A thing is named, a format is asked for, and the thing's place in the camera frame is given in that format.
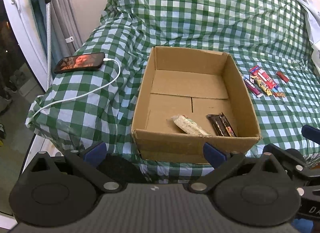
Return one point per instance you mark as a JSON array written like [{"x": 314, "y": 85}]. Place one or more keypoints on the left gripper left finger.
[{"x": 86, "y": 163}]

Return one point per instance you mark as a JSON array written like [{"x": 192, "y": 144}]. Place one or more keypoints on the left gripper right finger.
[{"x": 225, "y": 165}]

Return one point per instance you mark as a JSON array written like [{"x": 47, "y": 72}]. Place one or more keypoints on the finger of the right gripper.
[{"x": 311, "y": 133}]

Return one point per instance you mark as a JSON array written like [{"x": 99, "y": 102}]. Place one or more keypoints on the small orange candy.
[{"x": 279, "y": 94}]

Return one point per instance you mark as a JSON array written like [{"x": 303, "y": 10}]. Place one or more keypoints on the small red candy packet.
[{"x": 282, "y": 76}]

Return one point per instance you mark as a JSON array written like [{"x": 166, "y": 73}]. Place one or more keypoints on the yellow snack packet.
[{"x": 262, "y": 85}]

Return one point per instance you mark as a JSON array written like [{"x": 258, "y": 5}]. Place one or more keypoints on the purple white snack bar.
[{"x": 251, "y": 87}]

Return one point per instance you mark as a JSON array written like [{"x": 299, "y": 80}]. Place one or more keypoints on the red KitKat wrapper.
[{"x": 261, "y": 73}]

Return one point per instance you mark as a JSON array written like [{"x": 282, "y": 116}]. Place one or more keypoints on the dark brown chocolate bar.
[{"x": 221, "y": 125}]

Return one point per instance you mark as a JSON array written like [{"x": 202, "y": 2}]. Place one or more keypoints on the beige green snack bar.
[{"x": 189, "y": 126}]

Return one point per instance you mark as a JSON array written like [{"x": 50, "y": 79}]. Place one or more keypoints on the brown cardboard box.
[{"x": 193, "y": 83}]

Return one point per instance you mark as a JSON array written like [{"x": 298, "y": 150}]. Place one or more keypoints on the black smartphone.
[{"x": 84, "y": 62}]

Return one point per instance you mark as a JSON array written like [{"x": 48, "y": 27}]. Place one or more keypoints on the green checkered sofa cover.
[{"x": 85, "y": 107}]

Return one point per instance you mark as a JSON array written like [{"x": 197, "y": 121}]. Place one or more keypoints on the white door frame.
[{"x": 21, "y": 17}]

